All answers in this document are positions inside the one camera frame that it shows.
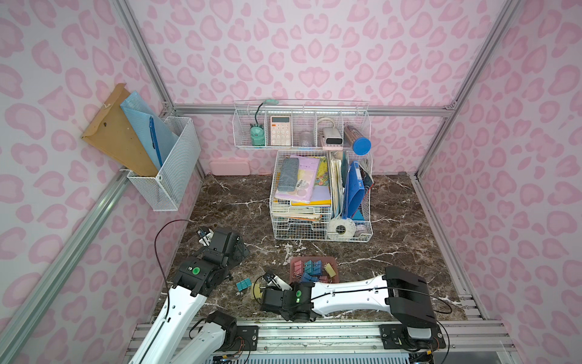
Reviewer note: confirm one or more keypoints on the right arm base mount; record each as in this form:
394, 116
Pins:
397, 337

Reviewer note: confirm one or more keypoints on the white wire wall shelf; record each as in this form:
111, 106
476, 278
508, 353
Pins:
304, 115

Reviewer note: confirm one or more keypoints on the pink binder clip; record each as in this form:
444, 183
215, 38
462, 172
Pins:
298, 269

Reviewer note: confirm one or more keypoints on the pink white calculator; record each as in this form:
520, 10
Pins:
281, 131

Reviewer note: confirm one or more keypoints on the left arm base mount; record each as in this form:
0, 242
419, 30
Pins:
221, 332

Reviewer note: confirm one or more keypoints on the white mesh wall basket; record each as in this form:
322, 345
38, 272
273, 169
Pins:
165, 191

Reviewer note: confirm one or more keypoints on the blue pen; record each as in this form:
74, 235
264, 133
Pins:
155, 143

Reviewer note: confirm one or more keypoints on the clear jar of pins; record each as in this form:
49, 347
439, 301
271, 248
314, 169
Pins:
362, 232

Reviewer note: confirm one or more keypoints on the green desk lamp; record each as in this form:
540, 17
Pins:
257, 131

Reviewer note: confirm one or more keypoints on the tube with blue cap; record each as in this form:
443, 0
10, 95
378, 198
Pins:
359, 143

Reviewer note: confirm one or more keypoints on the teal binder clip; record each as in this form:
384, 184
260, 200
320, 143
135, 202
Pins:
244, 285
308, 267

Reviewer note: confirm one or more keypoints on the pink white timer device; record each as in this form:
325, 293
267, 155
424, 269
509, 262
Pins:
330, 136

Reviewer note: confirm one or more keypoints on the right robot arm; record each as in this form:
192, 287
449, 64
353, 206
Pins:
398, 292

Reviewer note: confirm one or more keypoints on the white tape roll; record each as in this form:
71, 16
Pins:
341, 229

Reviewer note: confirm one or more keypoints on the blue file folder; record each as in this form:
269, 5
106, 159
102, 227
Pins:
354, 192

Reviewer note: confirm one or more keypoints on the white wire desk organizer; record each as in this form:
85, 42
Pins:
308, 221

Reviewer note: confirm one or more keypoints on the pink pencil case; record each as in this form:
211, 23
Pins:
229, 167

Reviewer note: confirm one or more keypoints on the grey pencil pouch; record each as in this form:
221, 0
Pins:
288, 175

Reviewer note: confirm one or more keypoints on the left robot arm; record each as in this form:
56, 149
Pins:
196, 278

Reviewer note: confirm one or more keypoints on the yellow green binder clip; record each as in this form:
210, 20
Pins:
329, 271

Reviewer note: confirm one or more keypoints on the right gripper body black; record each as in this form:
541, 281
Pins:
267, 297

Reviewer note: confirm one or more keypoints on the clear small jar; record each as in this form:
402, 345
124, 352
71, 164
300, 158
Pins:
306, 139

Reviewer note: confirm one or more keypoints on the pink purple notebook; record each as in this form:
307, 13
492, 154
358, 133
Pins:
308, 169

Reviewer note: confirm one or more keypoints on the brown paper envelope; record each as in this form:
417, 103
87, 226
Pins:
112, 134

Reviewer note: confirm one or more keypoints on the pink storage box tray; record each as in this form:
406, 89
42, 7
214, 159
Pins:
324, 260

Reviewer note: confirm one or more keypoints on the light blue folder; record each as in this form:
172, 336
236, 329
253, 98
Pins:
138, 113

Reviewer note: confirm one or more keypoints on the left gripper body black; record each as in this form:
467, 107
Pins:
234, 248

